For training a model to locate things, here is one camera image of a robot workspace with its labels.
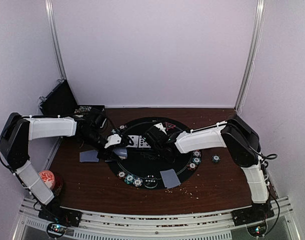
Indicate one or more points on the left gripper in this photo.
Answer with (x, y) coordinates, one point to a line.
(108, 154)

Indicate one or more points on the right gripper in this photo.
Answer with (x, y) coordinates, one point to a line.
(170, 134)

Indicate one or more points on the grey card deck box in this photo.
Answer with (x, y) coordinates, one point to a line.
(121, 152)

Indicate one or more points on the nine of spades card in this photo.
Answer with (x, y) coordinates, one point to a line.
(142, 143)

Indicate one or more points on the red triangle marker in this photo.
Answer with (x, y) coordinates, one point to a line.
(169, 126)

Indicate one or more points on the dealt card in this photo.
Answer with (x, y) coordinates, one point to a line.
(170, 178)

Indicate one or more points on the white blue chip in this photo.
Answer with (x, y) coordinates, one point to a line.
(137, 182)
(196, 153)

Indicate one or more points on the two of spades card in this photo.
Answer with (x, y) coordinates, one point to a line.
(134, 141)

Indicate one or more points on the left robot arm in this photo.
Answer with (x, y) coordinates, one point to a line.
(26, 140)

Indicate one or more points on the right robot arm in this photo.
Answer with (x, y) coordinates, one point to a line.
(241, 141)

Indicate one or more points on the round black poker mat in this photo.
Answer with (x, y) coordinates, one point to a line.
(145, 161)

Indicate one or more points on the leftover cards on table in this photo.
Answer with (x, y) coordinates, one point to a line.
(90, 156)

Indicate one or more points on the green chip stack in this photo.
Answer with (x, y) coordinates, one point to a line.
(216, 158)

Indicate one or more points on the black poker set case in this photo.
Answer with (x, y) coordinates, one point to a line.
(61, 101)

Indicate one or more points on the red patterned tin can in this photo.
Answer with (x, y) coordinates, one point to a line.
(53, 180)

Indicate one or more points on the aluminium front rail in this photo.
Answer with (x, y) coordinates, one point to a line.
(215, 225)

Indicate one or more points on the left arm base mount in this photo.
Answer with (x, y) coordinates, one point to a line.
(58, 225)

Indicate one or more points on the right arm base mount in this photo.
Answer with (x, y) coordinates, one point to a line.
(255, 220)

